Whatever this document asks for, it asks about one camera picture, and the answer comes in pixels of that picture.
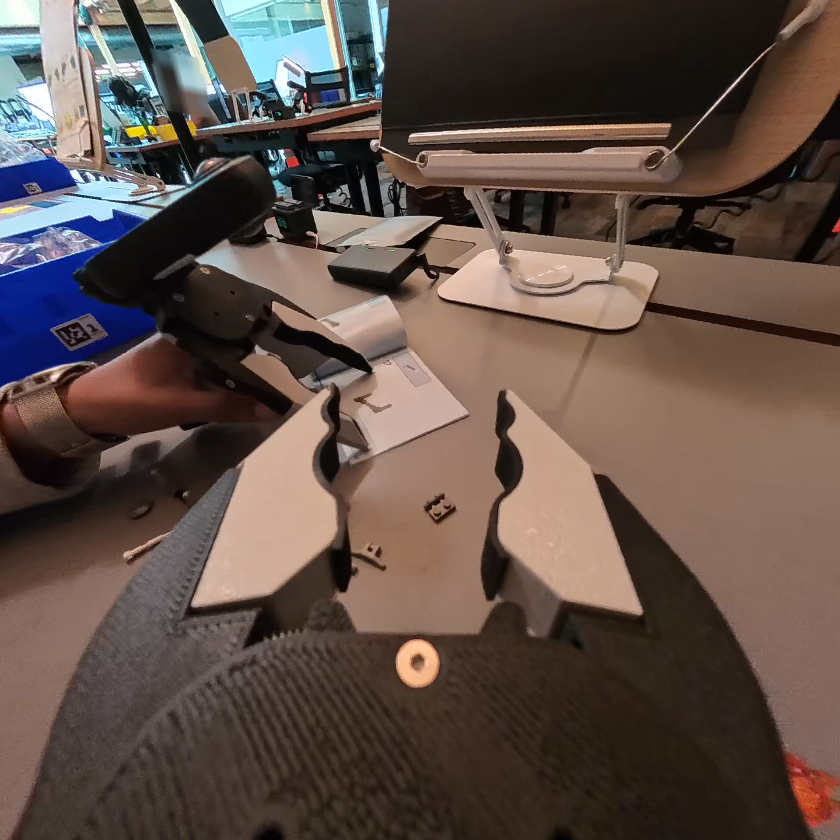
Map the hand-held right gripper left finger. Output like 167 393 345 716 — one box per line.
189 384 353 647

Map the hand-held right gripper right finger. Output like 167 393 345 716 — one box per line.
481 389 645 641

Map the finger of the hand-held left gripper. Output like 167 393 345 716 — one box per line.
268 301 376 376
239 353 373 455

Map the lego instruction booklet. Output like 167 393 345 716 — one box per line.
298 295 471 468

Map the person's left forearm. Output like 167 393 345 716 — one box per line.
0 381 106 516

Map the white flexible lego tube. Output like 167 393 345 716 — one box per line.
123 530 173 564

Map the flame lego minifigure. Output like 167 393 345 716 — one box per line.
782 751 840 829

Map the person's left hand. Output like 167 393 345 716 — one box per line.
62 333 284 447

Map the black power bank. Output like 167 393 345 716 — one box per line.
327 244 421 291

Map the small black timer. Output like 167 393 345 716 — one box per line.
271 199 317 242

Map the grey plastic pouch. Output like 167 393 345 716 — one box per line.
336 214 445 252

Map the blue plastic bin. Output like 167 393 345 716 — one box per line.
0 197 161 374
0 156 78 203

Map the wooden office desk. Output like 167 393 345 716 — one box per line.
196 98 383 217

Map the silver wristwatch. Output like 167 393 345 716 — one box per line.
0 362 99 457

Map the cardboard box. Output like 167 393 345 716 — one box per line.
38 0 107 165

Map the black laptop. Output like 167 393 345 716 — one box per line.
379 0 795 153

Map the curved wooden panel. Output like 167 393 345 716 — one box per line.
669 0 840 199

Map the thin grey cable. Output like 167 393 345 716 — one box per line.
653 0 829 165

